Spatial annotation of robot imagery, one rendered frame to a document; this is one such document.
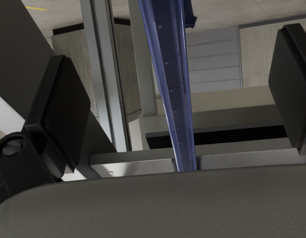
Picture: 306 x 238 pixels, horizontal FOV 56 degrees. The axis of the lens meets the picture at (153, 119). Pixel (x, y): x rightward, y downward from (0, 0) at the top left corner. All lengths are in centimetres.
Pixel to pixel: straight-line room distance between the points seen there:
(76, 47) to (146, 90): 526
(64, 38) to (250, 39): 649
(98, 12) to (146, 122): 24
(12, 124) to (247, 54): 1034
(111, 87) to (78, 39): 533
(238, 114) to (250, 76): 990
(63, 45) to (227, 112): 556
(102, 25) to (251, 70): 1007
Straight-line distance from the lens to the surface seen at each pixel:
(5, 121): 17
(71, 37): 590
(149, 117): 59
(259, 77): 1046
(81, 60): 577
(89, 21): 47
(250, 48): 1045
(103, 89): 46
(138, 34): 59
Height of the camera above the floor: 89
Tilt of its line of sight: 11 degrees up
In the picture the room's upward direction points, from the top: 173 degrees clockwise
